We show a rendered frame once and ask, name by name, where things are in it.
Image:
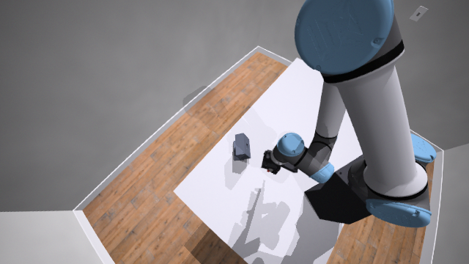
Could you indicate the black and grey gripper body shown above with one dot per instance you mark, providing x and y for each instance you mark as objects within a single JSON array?
[{"x": 267, "y": 163}]

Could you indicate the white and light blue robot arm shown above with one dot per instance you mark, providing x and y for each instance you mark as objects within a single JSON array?
[{"x": 348, "y": 39}]

